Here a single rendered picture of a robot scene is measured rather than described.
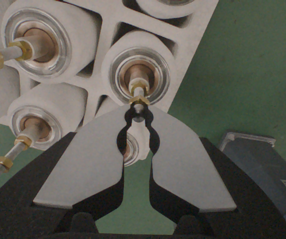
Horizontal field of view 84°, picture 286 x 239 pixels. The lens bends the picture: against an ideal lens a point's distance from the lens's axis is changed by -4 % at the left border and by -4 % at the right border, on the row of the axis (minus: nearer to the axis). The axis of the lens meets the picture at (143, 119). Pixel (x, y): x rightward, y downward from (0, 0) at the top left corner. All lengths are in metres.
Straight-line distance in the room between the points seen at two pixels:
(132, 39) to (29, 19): 0.11
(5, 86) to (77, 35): 0.17
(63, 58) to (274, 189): 0.49
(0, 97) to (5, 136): 0.41
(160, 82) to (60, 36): 0.12
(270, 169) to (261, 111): 0.19
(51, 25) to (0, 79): 0.16
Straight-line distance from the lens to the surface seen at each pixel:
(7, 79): 0.35
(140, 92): 0.16
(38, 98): 0.26
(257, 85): 0.58
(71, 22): 0.22
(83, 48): 0.23
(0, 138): 0.75
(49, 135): 0.28
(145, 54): 0.20
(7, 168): 0.23
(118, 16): 0.27
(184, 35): 0.28
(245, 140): 0.62
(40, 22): 0.22
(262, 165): 0.55
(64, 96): 0.28
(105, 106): 0.30
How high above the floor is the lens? 0.45
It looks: 59 degrees down
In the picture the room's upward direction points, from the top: 179 degrees clockwise
